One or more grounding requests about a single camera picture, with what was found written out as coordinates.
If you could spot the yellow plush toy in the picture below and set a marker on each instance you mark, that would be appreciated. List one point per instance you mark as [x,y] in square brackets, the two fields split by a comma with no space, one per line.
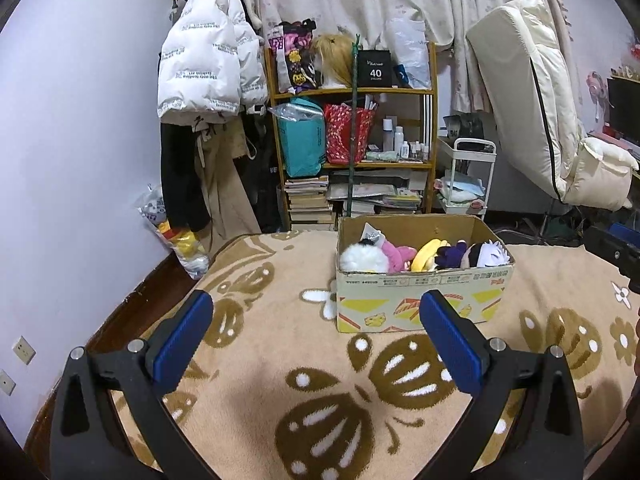
[425,257]

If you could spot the green pole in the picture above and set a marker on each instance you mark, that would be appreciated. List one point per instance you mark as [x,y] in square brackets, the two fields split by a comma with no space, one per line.
[354,135]

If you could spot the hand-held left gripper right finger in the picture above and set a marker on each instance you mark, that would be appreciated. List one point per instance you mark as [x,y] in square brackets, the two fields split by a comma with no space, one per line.
[452,345]

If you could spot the beige printed blanket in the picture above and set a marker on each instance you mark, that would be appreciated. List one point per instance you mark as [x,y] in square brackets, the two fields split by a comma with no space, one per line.
[280,320]

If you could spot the stack of books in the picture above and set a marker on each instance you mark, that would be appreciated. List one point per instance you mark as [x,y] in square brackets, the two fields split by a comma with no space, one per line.
[310,202]

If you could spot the black box with white print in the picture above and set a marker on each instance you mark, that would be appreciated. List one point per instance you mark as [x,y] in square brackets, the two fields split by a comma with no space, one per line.
[376,72]

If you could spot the white-haired plush doll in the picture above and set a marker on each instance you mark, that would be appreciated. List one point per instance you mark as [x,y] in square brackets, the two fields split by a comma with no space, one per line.
[487,254]

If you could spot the pink plush bear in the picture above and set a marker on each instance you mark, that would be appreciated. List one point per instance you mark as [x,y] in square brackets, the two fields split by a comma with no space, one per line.
[397,255]

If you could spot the black monitor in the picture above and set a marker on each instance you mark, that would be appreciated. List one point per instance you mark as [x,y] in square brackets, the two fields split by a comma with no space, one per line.
[627,110]

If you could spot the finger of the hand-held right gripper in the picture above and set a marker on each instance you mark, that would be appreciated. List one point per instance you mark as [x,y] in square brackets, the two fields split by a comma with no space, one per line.
[615,250]

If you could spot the crumpled plastic bag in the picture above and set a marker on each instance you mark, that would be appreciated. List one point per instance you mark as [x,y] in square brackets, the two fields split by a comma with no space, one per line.
[187,255]

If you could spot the red patterned bag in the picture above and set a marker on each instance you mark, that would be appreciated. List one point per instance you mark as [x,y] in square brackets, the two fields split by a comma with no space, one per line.
[345,135]

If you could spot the group of toiletry bottles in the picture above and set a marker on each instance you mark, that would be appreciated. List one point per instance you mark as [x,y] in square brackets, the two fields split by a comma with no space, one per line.
[398,140]

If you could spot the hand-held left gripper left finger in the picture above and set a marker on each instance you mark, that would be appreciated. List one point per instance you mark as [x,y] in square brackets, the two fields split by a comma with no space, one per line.
[185,340]

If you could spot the teal bag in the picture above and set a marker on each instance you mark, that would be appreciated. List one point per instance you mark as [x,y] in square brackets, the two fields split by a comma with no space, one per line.
[300,145]

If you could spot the white fluffy plush toy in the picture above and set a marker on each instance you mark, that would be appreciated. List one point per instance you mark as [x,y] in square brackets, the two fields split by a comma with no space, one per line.
[362,259]

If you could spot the dark wooden bed frame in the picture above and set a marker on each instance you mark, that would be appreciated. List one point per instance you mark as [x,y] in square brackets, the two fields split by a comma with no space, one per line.
[125,310]

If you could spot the blond wig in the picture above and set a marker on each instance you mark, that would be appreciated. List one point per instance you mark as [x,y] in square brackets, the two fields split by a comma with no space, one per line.
[332,60]

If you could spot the wooden shelf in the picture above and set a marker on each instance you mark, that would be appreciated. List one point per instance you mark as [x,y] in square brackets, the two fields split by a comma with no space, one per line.
[350,91]

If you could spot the white puffer jacket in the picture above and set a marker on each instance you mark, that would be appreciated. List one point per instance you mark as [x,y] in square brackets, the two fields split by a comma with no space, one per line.
[200,60]

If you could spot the black hanging garment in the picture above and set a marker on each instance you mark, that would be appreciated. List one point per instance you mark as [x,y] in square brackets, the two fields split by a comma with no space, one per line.
[180,180]

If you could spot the printed merchandise bag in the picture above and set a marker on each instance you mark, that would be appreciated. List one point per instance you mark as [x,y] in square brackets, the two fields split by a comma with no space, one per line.
[292,60]

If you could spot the white trolley cart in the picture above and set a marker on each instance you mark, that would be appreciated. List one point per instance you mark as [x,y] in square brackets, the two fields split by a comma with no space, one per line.
[490,170]

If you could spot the cream folded mattress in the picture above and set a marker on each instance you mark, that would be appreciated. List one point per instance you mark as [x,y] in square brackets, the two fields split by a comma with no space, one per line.
[525,85]

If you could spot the clear plastic bag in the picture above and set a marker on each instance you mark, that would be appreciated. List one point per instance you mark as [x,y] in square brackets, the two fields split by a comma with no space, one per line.
[410,45]

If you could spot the white wall outlet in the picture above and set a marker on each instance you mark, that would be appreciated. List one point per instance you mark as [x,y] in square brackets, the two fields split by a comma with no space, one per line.
[6,382]
[23,350]

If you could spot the printed cardboard box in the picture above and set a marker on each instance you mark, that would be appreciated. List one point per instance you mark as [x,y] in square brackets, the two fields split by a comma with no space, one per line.
[380,305]

